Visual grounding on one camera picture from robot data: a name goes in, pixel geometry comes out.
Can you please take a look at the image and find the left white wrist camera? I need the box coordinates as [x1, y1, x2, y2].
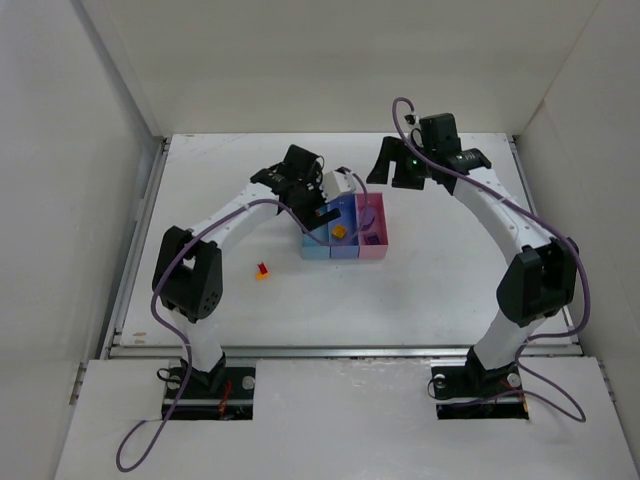
[321, 168, 357, 202]

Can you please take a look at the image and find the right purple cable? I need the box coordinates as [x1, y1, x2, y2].
[391, 97, 591, 424]

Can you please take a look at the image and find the pink container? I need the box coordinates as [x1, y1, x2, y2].
[356, 192, 389, 260]

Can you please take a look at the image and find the purple lego piece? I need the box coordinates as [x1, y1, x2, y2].
[359, 206, 378, 232]

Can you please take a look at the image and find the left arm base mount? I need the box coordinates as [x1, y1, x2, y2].
[168, 365, 256, 421]

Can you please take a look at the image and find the aluminium rail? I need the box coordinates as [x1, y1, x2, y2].
[107, 342, 584, 360]

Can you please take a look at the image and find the light blue container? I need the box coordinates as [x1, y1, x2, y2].
[301, 224, 331, 260]

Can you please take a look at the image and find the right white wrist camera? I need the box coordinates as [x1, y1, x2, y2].
[404, 113, 420, 128]

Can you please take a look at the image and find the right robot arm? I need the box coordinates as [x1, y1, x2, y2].
[367, 113, 577, 400]

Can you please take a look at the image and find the small purple lego brick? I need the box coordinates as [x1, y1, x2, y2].
[364, 232, 381, 246]

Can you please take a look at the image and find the yellow lego piece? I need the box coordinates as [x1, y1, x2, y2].
[331, 224, 349, 241]

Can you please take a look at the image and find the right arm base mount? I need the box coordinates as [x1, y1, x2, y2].
[428, 364, 529, 420]

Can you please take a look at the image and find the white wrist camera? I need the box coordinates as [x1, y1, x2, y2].
[404, 113, 420, 128]
[321, 168, 357, 202]

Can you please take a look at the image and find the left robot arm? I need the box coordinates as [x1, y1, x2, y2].
[151, 145, 355, 393]

